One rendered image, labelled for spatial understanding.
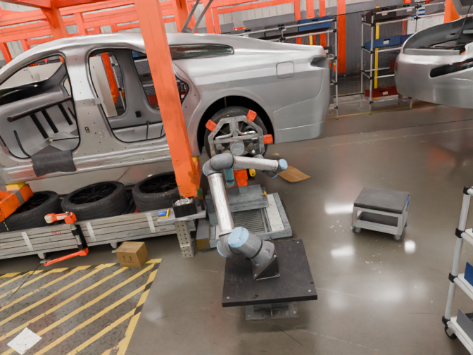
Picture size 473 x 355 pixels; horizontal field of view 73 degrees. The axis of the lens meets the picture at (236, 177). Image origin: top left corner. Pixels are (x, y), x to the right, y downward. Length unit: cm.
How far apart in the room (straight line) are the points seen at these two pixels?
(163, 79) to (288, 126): 136
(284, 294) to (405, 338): 77
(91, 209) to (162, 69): 161
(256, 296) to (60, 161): 252
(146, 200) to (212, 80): 134
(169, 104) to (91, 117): 105
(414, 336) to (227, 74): 253
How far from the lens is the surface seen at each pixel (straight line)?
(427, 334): 245
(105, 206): 352
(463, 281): 213
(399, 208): 297
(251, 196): 347
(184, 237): 300
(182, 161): 286
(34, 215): 390
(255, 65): 321
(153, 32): 272
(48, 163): 384
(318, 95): 337
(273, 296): 215
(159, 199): 326
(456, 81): 430
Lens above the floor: 179
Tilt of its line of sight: 23 degrees down
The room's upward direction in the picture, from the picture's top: 9 degrees counter-clockwise
